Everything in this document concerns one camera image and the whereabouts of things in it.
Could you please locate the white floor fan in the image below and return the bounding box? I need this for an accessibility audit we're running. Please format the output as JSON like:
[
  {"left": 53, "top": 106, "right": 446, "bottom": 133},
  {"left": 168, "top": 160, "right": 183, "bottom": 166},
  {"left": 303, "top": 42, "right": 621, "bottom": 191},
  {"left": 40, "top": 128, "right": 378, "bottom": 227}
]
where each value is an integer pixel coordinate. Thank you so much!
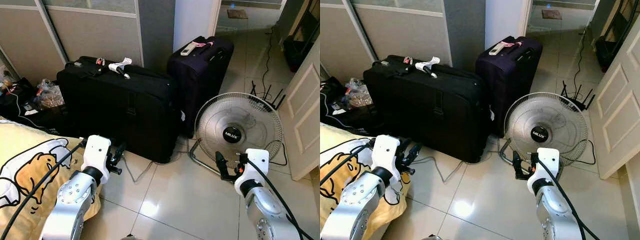
[
  {"left": 499, "top": 92, "right": 597, "bottom": 177},
  {"left": 188, "top": 92, "right": 289, "bottom": 179}
]

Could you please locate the large black suitcase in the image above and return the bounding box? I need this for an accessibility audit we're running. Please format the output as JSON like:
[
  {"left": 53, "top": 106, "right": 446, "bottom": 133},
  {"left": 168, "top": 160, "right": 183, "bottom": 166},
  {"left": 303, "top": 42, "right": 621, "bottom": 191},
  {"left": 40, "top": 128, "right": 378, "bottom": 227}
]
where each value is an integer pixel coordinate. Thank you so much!
[
  {"left": 363, "top": 55, "right": 492, "bottom": 164},
  {"left": 56, "top": 55, "right": 182, "bottom": 164}
]

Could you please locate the clear plastic bag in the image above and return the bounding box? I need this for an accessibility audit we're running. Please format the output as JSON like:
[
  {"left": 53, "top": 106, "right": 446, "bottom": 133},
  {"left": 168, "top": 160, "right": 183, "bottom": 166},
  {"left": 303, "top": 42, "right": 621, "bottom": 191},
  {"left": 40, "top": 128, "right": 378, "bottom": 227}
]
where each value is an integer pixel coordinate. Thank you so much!
[
  {"left": 35, "top": 78, "right": 66, "bottom": 109},
  {"left": 345, "top": 77, "right": 373, "bottom": 108}
]

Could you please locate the black router with antennas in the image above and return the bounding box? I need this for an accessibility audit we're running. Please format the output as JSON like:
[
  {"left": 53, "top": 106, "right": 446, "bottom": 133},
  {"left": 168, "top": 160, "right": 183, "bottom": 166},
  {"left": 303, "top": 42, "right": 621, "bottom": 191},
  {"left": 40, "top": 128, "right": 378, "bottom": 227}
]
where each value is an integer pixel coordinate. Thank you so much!
[
  {"left": 249, "top": 80, "right": 287, "bottom": 112},
  {"left": 560, "top": 80, "right": 597, "bottom": 112}
]

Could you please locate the yellow cartoon print blanket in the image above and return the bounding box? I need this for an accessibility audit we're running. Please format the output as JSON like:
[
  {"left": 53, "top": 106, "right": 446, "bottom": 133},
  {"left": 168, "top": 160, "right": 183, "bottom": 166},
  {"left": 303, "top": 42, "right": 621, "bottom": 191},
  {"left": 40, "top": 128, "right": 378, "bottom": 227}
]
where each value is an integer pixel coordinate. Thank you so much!
[
  {"left": 0, "top": 119, "right": 103, "bottom": 240},
  {"left": 320, "top": 122, "right": 413, "bottom": 240}
]

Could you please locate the dark purple suitcase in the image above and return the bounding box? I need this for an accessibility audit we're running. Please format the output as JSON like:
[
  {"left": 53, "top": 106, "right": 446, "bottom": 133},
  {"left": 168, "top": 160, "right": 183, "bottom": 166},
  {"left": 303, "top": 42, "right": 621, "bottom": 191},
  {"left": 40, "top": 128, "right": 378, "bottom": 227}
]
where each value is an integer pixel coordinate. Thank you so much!
[
  {"left": 475, "top": 35, "right": 544, "bottom": 138},
  {"left": 166, "top": 35, "right": 235, "bottom": 139}
]

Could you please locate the black soft bag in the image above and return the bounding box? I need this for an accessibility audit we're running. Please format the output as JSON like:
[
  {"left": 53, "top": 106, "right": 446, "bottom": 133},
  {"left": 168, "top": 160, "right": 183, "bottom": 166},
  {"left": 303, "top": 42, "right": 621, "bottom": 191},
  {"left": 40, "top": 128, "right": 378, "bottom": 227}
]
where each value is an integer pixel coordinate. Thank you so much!
[
  {"left": 320, "top": 76, "right": 371, "bottom": 133},
  {"left": 0, "top": 76, "right": 63, "bottom": 135}
]

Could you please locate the white paper luggage tag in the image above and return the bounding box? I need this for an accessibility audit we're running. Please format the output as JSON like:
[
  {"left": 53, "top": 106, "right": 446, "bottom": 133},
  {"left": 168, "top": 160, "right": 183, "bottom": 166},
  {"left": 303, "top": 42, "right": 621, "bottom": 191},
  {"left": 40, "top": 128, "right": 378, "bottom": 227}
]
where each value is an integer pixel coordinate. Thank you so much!
[
  {"left": 108, "top": 57, "right": 134, "bottom": 80},
  {"left": 415, "top": 56, "right": 441, "bottom": 79}
]

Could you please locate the white panel door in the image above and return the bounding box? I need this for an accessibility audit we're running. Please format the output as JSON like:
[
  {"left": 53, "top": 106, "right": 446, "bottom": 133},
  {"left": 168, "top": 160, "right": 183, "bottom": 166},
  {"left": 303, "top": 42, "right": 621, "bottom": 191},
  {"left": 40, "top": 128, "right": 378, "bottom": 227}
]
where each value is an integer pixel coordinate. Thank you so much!
[
  {"left": 589, "top": 17, "right": 640, "bottom": 180},
  {"left": 281, "top": 37, "right": 321, "bottom": 182}
]

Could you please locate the beige sliding wardrobe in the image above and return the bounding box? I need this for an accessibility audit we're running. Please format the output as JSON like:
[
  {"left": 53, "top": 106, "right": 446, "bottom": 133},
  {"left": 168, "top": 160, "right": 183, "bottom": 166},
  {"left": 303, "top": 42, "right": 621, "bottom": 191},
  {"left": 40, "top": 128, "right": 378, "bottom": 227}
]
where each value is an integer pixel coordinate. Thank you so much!
[
  {"left": 0, "top": 0, "right": 146, "bottom": 86},
  {"left": 320, "top": 0, "right": 453, "bottom": 86}
]

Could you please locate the black hallway cabinet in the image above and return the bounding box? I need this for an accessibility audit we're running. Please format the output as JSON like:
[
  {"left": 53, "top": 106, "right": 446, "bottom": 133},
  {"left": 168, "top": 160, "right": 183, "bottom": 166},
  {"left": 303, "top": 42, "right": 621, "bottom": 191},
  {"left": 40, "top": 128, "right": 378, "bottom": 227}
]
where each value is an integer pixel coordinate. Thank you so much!
[
  {"left": 281, "top": 0, "right": 321, "bottom": 73},
  {"left": 595, "top": 0, "right": 640, "bottom": 73}
]

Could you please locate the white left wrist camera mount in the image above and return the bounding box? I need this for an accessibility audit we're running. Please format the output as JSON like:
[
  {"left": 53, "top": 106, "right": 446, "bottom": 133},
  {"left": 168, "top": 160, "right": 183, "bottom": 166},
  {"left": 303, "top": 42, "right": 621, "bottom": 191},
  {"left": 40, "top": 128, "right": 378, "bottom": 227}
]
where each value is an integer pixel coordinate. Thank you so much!
[
  {"left": 372, "top": 134, "right": 402, "bottom": 183},
  {"left": 81, "top": 134, "right": 112, "bottom": 184}
]

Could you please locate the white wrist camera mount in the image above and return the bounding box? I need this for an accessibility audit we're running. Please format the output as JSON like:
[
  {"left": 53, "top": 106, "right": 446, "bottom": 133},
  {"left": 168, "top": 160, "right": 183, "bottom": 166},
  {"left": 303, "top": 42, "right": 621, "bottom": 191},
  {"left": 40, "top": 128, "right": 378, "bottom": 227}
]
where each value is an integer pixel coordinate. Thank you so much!
[
  {"left": 81, "top": 134, "right": 112, "bottom": 184},
  {"left": 372, "top": 134, "right": 402, "bottom": 183},
  {"left": 526, "top": 147, "right": 561, "bottom": 196},
  {"left": 235, "top": 148, "right": 270, "bottom": 197}
]

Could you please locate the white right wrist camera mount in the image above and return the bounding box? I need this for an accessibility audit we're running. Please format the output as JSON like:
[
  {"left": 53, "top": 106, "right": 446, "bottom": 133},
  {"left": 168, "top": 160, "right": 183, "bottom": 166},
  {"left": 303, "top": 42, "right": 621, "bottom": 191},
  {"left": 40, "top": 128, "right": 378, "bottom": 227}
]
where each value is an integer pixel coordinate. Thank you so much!
[
  {"left": 526, "top": 147, "right": 561, "bottom": 196},
  {"left": 235, "top": 148, "right": 270, "bottom": 197}
]

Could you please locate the grey floor cable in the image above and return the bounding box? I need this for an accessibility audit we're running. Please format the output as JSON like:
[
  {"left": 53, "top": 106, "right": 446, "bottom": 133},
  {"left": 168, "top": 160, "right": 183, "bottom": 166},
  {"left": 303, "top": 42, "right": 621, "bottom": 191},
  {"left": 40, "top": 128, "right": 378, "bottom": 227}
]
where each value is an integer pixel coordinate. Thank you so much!
[
  {"left": 120, "top": 150, "right": 198, "bottom": 184},
  {"left": 412, "top": 155, "right": 501, "bottom": 184}
]

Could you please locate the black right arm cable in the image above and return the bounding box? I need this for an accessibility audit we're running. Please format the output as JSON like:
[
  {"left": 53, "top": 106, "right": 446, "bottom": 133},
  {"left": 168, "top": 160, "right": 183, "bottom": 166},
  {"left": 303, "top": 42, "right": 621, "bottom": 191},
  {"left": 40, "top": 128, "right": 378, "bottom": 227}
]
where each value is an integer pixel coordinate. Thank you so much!
[
  {"left": 535, "top": 157, "right": 602, "bottom": 240},
  {"left": 245, "top": 156, "right": 316, "bottom": 240}
]

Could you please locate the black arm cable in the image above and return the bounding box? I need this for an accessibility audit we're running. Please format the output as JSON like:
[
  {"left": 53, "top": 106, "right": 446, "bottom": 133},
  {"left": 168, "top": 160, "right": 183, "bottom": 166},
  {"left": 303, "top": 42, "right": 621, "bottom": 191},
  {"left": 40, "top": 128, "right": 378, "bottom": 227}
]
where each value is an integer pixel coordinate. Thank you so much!
[
  {"left": 245, "top": 156, "right": 316, "bottom": 240},
  {"left": 320, "top": 141, "right": 377, "bottom": 187},
  {"left": 0, "top": 141, "right": 87, "bottom": 240},
  {"left": 535, "top": 157, "right": 602, "bottom": 240}
]

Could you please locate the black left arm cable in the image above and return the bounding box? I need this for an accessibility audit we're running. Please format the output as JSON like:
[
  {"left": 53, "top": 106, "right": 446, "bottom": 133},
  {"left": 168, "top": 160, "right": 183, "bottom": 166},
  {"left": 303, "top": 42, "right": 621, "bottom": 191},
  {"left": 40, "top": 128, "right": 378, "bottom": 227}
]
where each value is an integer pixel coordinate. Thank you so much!
[
  {"left": 0, "top": 141, "right": 87, "bottom": 240},
  {"left": 320, "top": 141, "right": 377, "bottom": 187}
]

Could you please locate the black floor cable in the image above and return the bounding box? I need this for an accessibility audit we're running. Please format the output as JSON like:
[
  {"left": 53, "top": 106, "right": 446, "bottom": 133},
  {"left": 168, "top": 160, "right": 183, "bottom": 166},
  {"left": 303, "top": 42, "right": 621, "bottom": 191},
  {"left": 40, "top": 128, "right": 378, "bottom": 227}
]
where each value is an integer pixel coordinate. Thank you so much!
[
  {"left": 261, "top": 26, "right": 277, "bottom": 87},
  {"left": 573, "top": 27, "right": 589, "bottom": 86}
]

